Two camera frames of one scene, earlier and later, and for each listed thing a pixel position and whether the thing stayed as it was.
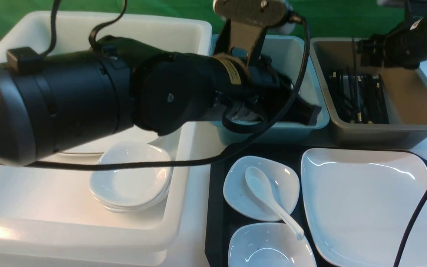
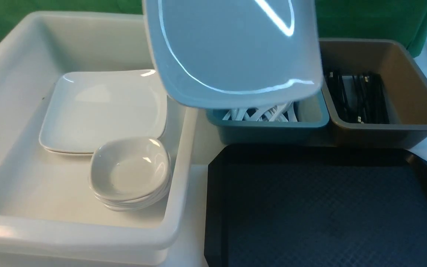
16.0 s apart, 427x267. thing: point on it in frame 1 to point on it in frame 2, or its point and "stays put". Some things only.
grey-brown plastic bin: [416, 113] stays put
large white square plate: [359, 204] to [213, 54]
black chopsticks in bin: [356, 98] stays put
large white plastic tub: [42, 213] stays put
